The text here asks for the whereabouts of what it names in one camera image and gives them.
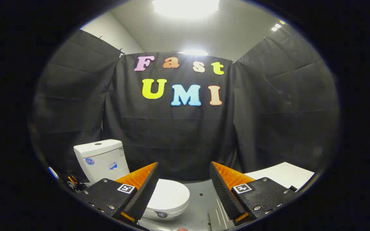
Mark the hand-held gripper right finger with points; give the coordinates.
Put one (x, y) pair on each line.
(223, 192)

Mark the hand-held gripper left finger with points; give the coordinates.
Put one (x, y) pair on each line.
(146, 189)

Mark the white toilet lid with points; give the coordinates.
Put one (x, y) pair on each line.
(172, 195)

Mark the white toilet with tank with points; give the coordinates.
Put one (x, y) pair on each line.
(101, 160)

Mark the white grey drawer cabinet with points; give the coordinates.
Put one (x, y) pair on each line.
(281, 175)

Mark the black backdrop cloth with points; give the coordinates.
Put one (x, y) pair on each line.
(178, 138)

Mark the orange black tool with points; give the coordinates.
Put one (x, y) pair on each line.
(72, 180)

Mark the blue white tube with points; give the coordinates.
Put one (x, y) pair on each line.
(53, 173)

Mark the ceiling light behind cloth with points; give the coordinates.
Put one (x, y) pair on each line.
(193, 53)

